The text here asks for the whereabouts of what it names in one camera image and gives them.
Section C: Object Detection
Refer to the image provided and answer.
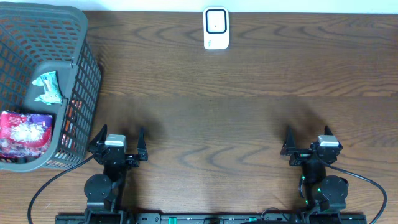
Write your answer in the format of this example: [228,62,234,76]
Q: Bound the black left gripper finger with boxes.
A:
[89,124,108,147]
[137,128,147,156]

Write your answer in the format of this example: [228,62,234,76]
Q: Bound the mint green snack packet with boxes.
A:
[32,71,63,105]

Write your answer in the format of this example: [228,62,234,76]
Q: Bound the red purple snack packet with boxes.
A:
[1,111,53,159]

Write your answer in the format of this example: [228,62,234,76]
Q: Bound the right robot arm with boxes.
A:
[280,126,349,223]

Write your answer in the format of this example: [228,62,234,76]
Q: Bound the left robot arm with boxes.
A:
[83,125,148,224]

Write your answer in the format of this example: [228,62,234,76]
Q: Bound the grey plastic shopping basket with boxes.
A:
[1,2,102,172]

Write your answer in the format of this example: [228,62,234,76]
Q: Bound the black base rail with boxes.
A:
[55,212,368,224]

